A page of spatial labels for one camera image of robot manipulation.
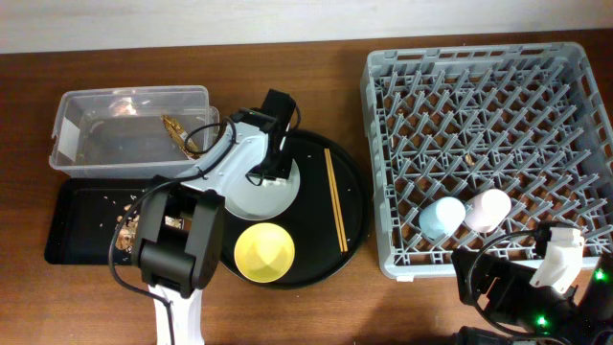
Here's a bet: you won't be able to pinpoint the round black serving tray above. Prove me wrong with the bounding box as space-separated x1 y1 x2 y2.
210 127 372 290

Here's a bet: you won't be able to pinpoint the food scraps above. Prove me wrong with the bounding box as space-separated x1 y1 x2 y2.
115 208 185 253

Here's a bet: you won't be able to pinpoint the blue cup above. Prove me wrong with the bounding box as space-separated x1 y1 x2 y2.
419 196 465 239

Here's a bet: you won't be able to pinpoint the black rectangular tray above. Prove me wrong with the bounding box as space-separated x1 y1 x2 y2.
44 178 149 265

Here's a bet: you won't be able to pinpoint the yellow bowl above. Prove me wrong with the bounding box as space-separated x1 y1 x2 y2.
234 222 295 284

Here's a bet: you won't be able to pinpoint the grey plate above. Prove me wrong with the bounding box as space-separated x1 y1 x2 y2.
225 159 301 220

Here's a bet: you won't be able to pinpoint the gold brown snack wrapper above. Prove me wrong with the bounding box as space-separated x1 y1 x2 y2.
161 114 199 159

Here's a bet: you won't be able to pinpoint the wooden chopstick left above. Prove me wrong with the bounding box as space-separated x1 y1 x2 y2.
323 148 346 253

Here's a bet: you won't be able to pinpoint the grey dishwasher rack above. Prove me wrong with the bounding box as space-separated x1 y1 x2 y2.
360 42 612 282

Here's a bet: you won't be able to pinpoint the clear plastic bin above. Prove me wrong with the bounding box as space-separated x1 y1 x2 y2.
49 85 219 179

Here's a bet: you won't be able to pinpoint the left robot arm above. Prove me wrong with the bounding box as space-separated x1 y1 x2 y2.
131 89 301 344

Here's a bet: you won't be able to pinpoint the pink cup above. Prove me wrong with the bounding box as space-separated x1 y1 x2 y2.
464 189 511 234

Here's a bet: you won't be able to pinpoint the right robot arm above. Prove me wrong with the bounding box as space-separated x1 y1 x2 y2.
451 221 612 345

